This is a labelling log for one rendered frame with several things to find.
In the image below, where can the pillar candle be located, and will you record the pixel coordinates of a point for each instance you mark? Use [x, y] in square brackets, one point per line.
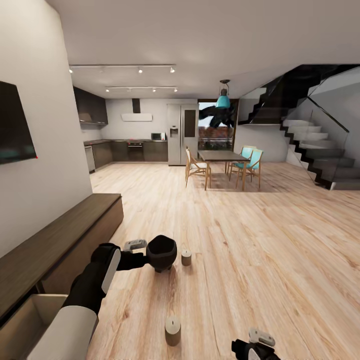
[173, 331]
[186, 257]

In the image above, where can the fridge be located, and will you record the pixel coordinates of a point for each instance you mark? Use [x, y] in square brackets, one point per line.
[182, 132]

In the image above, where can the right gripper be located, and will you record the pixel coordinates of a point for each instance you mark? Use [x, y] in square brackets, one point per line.
[241, 349]

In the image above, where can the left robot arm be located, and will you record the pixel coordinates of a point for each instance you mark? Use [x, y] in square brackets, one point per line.
[68, 336]

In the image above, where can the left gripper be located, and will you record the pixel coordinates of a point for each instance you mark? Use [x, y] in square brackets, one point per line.
[136, 260]

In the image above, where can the cauldron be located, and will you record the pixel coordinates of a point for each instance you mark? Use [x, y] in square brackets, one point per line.
[162, 251]

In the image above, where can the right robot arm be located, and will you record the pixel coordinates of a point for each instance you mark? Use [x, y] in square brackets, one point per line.
[259, 346]

